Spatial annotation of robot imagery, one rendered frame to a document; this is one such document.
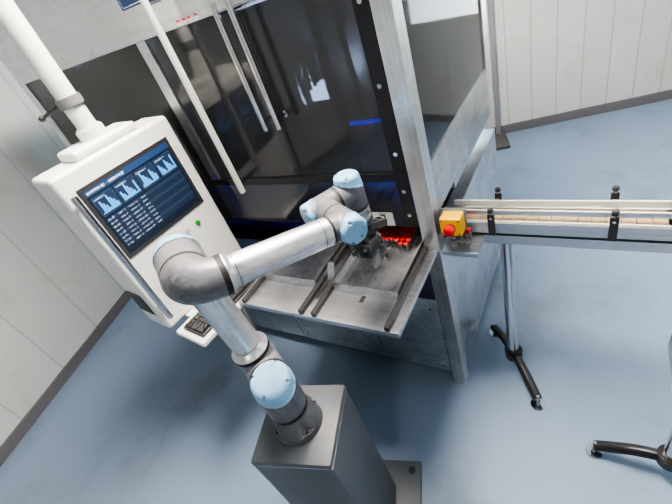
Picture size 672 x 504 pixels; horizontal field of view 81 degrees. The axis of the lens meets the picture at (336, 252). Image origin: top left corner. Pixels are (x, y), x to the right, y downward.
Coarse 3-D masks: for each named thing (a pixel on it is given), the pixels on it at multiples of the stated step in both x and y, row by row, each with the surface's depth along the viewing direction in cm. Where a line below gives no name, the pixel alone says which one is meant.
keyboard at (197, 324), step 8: (240, 288) 174; (248, 288) 175; (232, 296) 172; (240, 296) 172; (192, 320) 167; (200, 320) 166; (184, 328) 167; (192, 328) 164; (200, 328) 162; (208, 328) 162
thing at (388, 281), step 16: (352, 256) 155; (400, 256) 149; (416, 256) 143; (352, 272) 151; (368, 272) 148; (384, 272) 145; (400, 272) 143; (336, 288) 146; (352, 288) 141; (368, 288) 137; (384, 288) 139; (400, 288) 133
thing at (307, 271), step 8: (328, 248) 168; (336, 248) 161; (312, 256) 167; (320, 256) 165; (328, 256) 164; (296, 264) 166; (304, 264) 164; (312, 264) 163; (320, 264) 161; (272, 272) 167; (280, 272) 165; (288, 272) 164; (296, 272) 162; (304, 272) 160; (312, 272) 159; (320, 272) 152; (280, 280) 160; (288, 280) 157; (296, 280) 155; (304, 280) 152; (312, 280) 149
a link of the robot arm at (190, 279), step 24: (336, 216) 95; (360, 216) 95; (264, 240) 90; (288, 240) 90; (312, 240) 92; (336, 240) 95; (360, 240) 96; (168, 264) 84; (192, 264) 83; (216, 264) 83; (240, 264) 85; (264, 264) 87; (288, 264) 92; (168, 288) 83; (192, 288) 82; (216, 288) 83
